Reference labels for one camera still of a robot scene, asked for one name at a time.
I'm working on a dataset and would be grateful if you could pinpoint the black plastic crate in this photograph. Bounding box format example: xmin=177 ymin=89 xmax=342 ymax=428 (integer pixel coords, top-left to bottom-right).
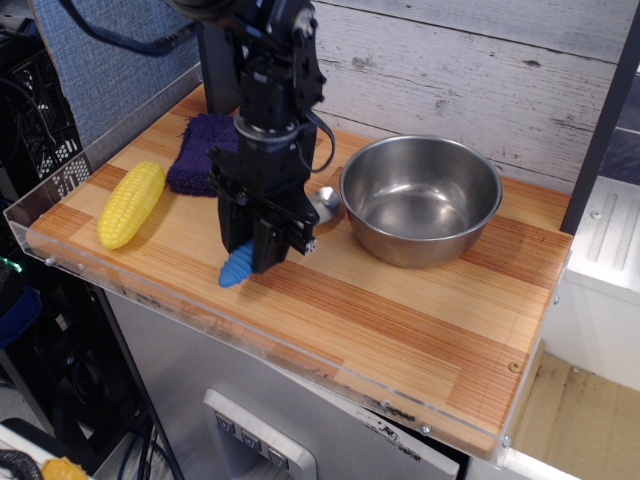
xmin=1 ymin=39 xmax=81 ymax=179

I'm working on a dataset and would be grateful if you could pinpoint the yellow toy corn cob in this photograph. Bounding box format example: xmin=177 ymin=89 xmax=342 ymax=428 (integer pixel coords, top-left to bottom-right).
xmin=97 ymin=161 xmax=166 ymax=250

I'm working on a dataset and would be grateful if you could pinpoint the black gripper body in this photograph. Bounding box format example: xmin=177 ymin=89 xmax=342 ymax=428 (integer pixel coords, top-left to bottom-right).
xmin=205 ymin=114 xmax=321 ymax=256

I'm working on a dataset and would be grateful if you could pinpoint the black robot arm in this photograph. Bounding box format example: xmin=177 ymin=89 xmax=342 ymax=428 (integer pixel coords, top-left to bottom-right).
xmin=171 ymin=1 xmax=327 ymax=273

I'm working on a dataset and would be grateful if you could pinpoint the purple folded towel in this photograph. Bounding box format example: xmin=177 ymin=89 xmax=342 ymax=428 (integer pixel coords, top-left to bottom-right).
xmin=167 ymin=113 xmax=238 ymax=197

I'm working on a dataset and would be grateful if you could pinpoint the clear acrylic table guard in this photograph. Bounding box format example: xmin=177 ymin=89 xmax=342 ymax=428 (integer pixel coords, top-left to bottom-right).
xmin=7 ymin=86 xmax=571 ymax=462

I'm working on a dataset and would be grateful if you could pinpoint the white toy sink unit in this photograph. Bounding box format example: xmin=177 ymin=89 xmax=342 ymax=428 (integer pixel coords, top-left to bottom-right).
xmin=541 ymin=177 xmax=639 ymax=390

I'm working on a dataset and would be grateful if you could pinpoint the stainless steel bowl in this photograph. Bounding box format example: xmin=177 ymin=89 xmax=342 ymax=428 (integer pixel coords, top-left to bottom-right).
xmin=340 ymin=135 xmax=503 ymax=268

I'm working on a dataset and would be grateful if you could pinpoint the black vertical post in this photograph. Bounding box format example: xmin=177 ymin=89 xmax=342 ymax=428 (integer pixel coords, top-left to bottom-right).
xmin=560 ymin=6 xmax=639 ymax=235
xmin=198 ymin=24 xmax=240 ymax=114

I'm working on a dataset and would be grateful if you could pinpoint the black vertical post left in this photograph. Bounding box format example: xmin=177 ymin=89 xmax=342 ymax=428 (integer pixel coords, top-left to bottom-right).
xmin=198 ymin=24 xmax=240 ymax=114

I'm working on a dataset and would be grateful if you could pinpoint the stainless steel toy fridge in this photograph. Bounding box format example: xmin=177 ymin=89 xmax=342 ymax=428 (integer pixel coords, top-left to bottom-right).
xmin=103 ymin=292 xmax=469 ymax=479

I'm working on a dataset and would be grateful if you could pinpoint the yellow object bottom left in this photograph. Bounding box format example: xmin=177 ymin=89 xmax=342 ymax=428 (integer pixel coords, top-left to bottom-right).
xmin=41 ymin=457 xmax=90 ymax=480

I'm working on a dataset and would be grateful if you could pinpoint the blue handled metal spoon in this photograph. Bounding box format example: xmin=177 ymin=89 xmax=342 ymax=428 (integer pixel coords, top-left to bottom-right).
xmin=219 ymin=187 xmax=340 ymax=287

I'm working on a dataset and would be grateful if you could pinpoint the black vertical post right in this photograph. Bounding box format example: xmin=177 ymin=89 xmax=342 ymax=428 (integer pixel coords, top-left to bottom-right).
xmin=560 ymin=6 xmax=639 ymax=235

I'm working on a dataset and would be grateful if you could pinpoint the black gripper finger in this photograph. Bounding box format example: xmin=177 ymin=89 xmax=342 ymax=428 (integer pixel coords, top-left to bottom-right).
xmin=252 ymin=219 xmax=291 ymax=273
xmin=218 ymin=196 xmax=259 ymax=253

